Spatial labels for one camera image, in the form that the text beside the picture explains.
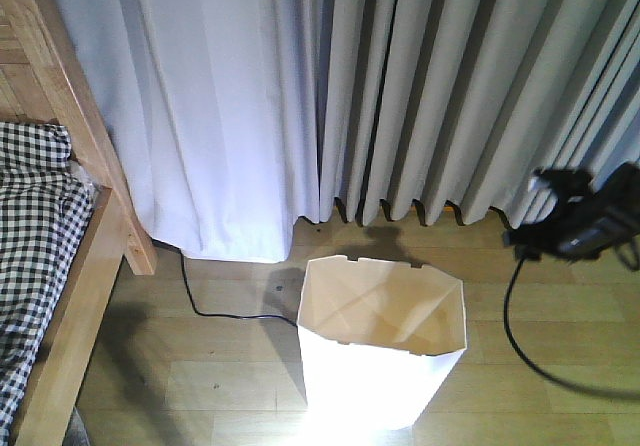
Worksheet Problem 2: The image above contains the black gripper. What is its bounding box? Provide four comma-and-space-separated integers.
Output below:
502, 200, 609, 262

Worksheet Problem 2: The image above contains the white plastic trash bin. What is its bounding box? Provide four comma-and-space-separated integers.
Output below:
297, 255, 467, 430

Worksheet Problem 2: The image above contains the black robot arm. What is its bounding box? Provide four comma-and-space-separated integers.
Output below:
503, 162, 639, 271

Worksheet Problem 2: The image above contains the white pleated curtain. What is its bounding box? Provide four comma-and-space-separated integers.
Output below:
56, 0, 639, 262

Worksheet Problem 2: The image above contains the black white checkered bedding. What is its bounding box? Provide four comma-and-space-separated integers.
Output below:
1, 122, 95, 444

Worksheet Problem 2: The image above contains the grey round rug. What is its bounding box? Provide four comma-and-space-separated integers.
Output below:
62, 408, 91, 446

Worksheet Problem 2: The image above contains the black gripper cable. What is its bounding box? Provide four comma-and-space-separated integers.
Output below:
502, 258, 640, 400

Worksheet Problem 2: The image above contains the black outlet power cord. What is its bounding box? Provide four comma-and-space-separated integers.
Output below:
152, 238, 300, 330

